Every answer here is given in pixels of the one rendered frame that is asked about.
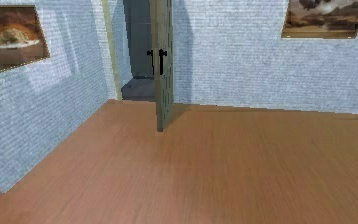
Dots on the grey-green room door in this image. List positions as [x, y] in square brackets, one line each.
[164, 83]

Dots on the brown framed landscape picture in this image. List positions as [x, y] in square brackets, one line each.
[323, 16]

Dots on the brown framed arch picture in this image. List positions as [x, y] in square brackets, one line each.
[12, 38]

